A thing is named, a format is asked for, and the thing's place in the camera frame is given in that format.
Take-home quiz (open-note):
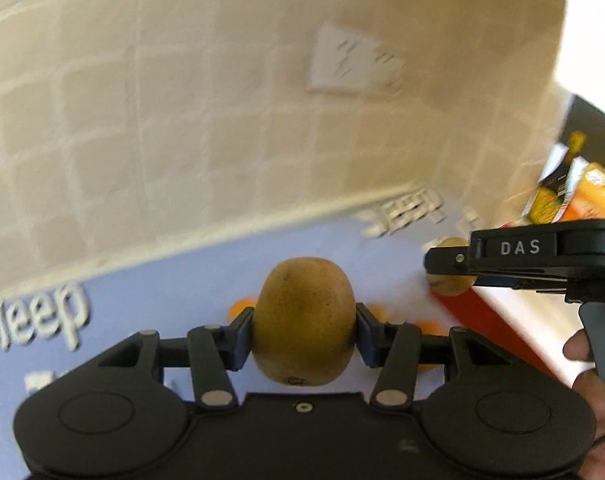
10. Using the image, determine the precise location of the brown kiwi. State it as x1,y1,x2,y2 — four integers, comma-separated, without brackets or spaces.
426,236,477,297
252,257,357,387

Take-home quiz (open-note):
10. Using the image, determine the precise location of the person's right hand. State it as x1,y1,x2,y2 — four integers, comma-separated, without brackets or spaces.
562,328,605,441

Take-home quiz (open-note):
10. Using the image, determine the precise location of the orange mandarin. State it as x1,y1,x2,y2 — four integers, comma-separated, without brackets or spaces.
413,320,447,336
228,298,257,322

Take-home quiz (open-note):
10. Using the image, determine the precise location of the yellow detergent jug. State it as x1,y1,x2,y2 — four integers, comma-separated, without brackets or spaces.
561,162,605,221

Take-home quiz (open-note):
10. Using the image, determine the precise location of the dark soy sauce bottle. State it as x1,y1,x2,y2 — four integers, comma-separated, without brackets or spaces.
527,131,587,224

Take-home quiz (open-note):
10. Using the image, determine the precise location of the red and white box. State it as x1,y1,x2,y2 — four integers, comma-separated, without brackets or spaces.
431,287,593,385

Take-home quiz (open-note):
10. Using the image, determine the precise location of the white wall socket right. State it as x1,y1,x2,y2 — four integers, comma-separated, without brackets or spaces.
307,23,408,96

